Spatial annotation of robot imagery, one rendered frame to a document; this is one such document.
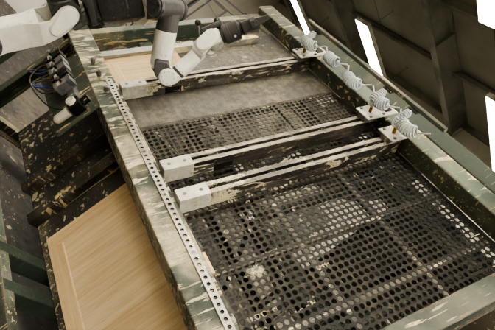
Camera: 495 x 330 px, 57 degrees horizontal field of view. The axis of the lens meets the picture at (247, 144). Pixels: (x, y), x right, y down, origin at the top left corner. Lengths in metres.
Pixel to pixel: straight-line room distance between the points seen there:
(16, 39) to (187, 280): 1.22
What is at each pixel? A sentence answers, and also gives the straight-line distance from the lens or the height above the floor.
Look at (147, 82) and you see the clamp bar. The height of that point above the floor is 1.03.
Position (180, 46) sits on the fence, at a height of 1.27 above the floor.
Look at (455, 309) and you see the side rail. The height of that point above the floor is 1.47.
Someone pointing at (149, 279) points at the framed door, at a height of 0.63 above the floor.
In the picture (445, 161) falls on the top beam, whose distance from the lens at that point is 2.15.
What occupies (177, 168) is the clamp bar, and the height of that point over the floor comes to 0.97.
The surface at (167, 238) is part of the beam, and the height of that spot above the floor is 0.83.
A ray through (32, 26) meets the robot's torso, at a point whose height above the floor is 0.81.
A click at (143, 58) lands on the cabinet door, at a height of 1.07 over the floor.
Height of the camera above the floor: 1.22
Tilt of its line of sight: 1 degrees up
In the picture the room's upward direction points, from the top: 54 degrees clockwise
